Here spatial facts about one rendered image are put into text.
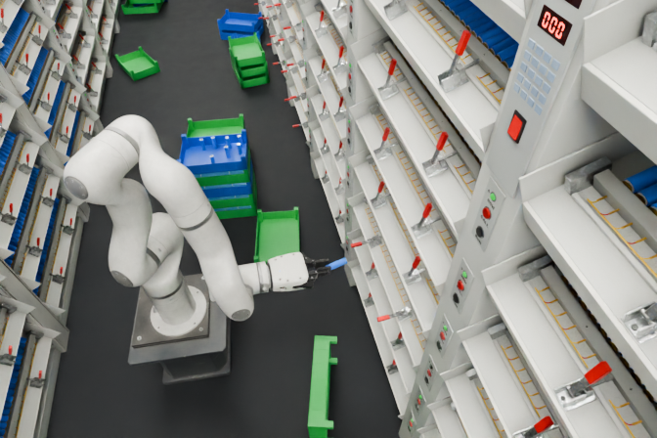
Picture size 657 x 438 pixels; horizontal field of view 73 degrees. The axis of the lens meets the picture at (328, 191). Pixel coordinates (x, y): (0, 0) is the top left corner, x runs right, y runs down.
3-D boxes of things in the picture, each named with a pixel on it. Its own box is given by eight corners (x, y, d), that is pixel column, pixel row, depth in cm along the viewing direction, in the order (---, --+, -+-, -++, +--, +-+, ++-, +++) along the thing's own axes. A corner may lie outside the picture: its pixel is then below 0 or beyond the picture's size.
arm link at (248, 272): (260, 281, 115) (254, 256, 122) (207, 289, 112) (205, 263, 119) (260, 302, 120) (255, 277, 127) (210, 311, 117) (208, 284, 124)
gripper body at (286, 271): (268, 284, 116) (310, 277, 119) (262, 253, 123) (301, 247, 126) (268, 300, 121) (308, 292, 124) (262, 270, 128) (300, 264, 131)
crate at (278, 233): (300, 267, 203) (298, 256, 197) (255, 270, 202) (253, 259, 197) (299, 217, 224) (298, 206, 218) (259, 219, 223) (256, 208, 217)
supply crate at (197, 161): (180, 175, 200) (175, 162, 194) (185, 147, 214) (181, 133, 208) (247, 169, 202) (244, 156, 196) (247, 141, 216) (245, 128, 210)
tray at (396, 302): (420, 377, 120) (412, 368, 113) (357, 213, 161) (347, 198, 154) (491, 348, 117) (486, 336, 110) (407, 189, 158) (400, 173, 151)
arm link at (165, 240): (136, 291, 140) (107, 246, 122) (171, 246, 151) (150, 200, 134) (168, 304, 136) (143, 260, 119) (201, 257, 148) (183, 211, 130)
